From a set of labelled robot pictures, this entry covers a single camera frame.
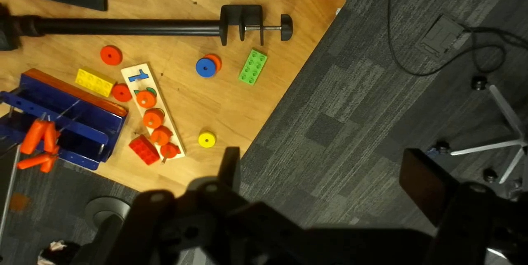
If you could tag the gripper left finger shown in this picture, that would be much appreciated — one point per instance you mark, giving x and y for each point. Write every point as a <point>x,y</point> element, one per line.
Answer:
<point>198,223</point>

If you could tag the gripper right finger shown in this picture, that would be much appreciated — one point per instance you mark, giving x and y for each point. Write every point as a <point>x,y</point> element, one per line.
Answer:
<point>474,215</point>

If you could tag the round orange block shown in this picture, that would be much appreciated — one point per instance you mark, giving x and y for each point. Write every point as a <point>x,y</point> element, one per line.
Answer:
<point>146,99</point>
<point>160,136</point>
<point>153,118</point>
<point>217,61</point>
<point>169,150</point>

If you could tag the round yellow block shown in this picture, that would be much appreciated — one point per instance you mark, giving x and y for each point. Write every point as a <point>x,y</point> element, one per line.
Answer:
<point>206,139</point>

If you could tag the grey round table foot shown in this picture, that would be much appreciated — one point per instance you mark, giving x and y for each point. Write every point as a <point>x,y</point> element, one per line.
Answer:
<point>108,209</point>

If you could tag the round red block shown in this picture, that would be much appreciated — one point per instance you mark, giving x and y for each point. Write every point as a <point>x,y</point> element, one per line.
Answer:
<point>122,92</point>
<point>111,55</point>

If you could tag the round blue block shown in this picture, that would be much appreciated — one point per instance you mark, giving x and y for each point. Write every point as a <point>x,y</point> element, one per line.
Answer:
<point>205,67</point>

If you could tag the wooden number board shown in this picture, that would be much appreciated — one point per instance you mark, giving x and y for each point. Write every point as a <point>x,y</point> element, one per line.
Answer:
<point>136,77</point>

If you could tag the red toy brick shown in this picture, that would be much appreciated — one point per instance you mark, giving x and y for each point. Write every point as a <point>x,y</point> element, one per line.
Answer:
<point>144,150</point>

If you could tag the office chair base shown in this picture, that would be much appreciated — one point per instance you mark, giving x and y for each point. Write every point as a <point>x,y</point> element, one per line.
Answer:
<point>501,108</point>

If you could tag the blue and orange toy box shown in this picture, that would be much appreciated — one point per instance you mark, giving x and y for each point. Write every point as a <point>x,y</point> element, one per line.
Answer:
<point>78,116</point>

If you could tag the orange toy peg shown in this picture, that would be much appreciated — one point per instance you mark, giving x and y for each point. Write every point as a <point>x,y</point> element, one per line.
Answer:
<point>48,165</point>
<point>32,136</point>
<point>50,137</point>
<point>32,161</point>

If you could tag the green toy brick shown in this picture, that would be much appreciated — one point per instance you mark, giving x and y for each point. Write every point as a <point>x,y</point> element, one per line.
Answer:
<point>252,67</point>

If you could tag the yellow toy brick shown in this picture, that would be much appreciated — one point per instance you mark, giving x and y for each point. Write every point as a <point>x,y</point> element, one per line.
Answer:
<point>94,82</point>

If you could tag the grey floor socket box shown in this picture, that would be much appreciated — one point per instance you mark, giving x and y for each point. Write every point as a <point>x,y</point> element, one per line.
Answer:
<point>440,36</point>

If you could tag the black clamp pole stand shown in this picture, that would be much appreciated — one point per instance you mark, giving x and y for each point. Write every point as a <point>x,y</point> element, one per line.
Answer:
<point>123,27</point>

